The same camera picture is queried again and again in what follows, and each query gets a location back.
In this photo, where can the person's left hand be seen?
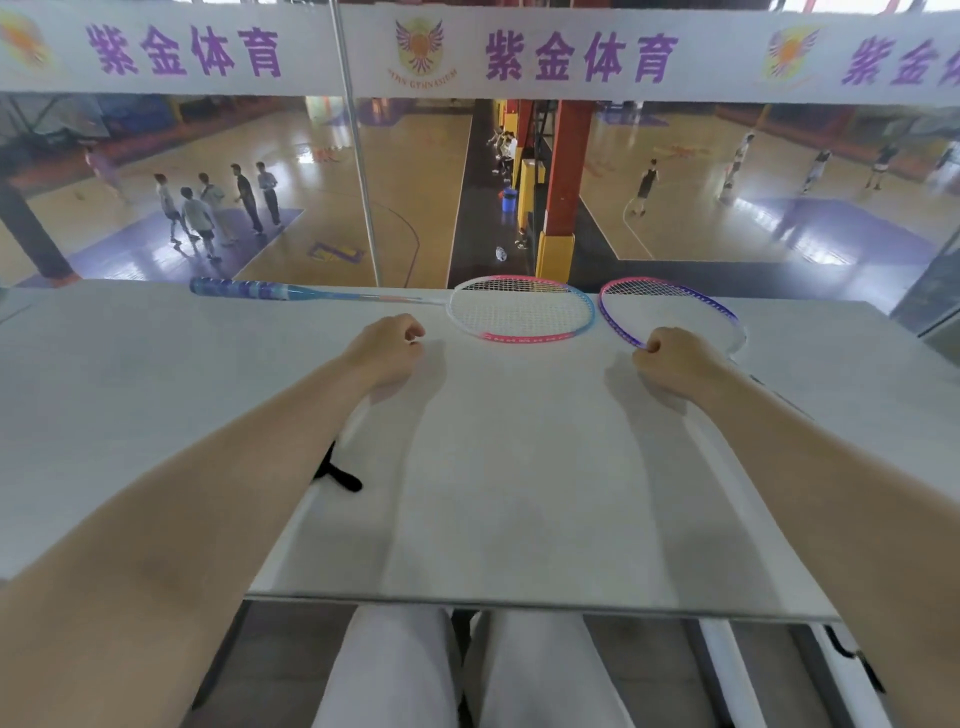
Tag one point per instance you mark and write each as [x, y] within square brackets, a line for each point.
[382, 352]

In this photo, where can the person's right hand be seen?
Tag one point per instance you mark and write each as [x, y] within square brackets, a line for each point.
[682, 364]

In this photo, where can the purple pink badminton racket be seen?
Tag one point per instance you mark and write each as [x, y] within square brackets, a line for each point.
[660, 300]

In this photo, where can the green black cleaning cloth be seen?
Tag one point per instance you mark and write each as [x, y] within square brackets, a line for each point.
[341, 474]

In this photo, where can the pink blue badminton racket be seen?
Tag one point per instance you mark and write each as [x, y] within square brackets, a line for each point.
[240, 288]

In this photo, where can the person's left forearm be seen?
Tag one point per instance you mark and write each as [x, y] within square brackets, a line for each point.
[165, 525]

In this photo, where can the person's right forearm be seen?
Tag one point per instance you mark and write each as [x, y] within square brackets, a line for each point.
[847, 517]

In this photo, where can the person's white trousers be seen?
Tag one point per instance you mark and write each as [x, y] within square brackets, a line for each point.
[390, 675]

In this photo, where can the metal window mullion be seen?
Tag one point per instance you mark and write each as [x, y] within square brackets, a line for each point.
[360, 165]

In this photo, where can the blue bin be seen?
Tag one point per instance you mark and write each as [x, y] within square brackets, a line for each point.
[509, 199]

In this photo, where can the red pillar with yellow base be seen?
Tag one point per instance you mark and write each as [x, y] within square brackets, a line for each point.
[566, 172]

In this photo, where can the group of distant people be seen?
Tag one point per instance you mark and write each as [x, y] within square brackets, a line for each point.
[198, 217]

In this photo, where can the white banner with purple print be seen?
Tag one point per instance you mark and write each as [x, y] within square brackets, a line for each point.
[337, 52]

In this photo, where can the white table leg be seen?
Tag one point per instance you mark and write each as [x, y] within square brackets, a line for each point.
[225, 652]
[855, 682]
[731, 675]

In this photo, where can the yellow padded post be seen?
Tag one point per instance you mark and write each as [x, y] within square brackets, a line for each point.
[529, 187]

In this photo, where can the dark hoop post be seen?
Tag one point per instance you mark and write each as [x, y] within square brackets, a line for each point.
[30, 232]

